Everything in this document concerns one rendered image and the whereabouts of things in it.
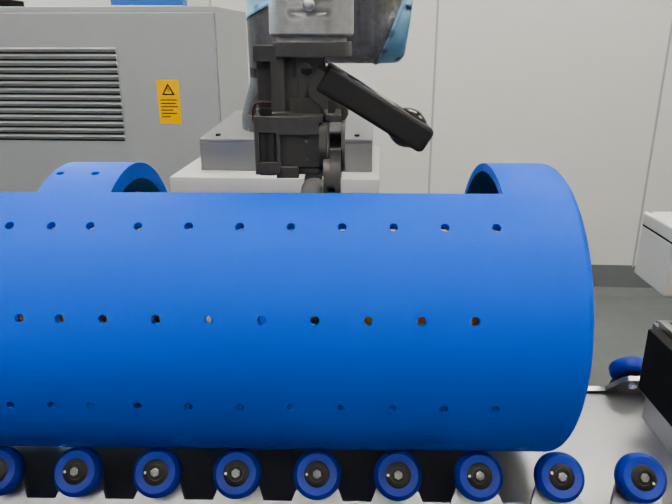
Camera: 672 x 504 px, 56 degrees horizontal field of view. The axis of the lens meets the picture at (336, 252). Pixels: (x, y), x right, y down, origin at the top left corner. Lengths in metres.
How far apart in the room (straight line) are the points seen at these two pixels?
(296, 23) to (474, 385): 0.33
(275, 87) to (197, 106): 1.63
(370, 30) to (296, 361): 0.61
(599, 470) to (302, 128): 0.46
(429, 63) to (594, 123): 0.92
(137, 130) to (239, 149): 1.29
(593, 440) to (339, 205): 0.41
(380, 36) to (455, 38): 2.41
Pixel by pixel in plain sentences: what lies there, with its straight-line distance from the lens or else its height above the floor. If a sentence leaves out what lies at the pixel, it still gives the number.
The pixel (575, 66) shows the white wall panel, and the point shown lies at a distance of 3.53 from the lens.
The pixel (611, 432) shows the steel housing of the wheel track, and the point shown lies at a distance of 0.80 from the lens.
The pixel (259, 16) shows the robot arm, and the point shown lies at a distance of 1.04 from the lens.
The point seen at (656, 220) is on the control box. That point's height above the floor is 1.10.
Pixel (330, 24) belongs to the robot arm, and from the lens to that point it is 0.56.
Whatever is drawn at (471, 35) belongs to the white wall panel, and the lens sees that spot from 3.41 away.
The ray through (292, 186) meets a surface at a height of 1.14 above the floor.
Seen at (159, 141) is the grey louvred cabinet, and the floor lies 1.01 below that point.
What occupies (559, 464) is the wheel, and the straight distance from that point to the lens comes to 0.65.
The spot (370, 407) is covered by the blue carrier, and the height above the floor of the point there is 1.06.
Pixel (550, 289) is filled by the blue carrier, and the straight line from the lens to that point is 0.53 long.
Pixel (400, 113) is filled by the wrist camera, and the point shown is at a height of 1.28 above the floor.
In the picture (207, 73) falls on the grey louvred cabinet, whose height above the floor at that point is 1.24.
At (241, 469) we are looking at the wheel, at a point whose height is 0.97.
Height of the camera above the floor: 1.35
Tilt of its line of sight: 19 degrees down
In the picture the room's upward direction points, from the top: straight up
